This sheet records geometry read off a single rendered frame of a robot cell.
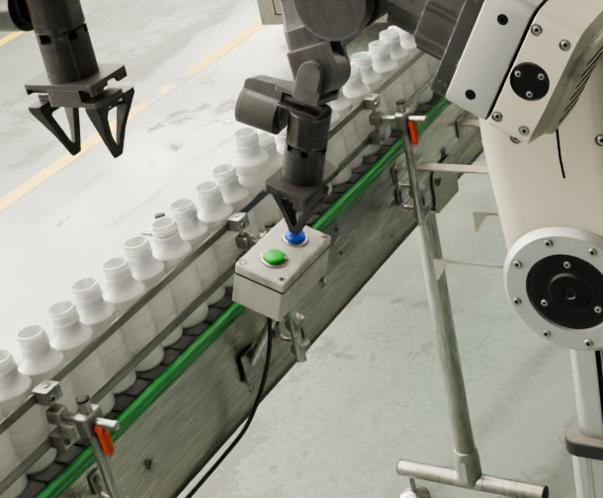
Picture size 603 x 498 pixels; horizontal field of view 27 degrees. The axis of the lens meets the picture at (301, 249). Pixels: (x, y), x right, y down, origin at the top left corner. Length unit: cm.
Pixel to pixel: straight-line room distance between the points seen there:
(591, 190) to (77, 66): 57
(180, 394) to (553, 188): 69
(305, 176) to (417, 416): 167
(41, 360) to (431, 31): 73
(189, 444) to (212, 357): 13
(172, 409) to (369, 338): 190
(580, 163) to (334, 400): 217
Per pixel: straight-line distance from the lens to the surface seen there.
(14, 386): 158
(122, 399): 172
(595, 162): 128
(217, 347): 184
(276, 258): 171
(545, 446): 311
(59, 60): 139
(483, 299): 371
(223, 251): 188
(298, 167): 167
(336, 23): 114
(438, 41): 111
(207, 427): 185
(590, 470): 160
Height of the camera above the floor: 190
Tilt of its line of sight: 27 degrees down
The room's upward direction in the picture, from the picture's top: 13 degrees counter-clockwise
